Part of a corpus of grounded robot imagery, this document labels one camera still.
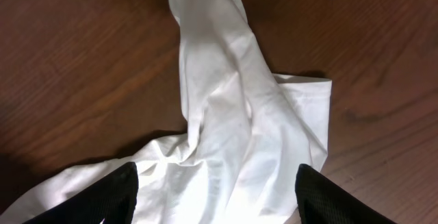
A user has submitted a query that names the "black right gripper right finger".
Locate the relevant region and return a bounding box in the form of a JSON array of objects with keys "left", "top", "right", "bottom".
[{"left": 295, "top": 164, "right": 395, "bottom": 224}]

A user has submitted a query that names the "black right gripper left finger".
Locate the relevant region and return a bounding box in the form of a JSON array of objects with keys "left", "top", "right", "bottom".
[{"left": 24, "top": 162, "right": 139, "bottom": 224}]

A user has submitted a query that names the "white printed t-shirt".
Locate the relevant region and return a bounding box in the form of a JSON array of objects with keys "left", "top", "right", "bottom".
[{"left": 1, "top": 0, "right": 332, "bottom": 223}]

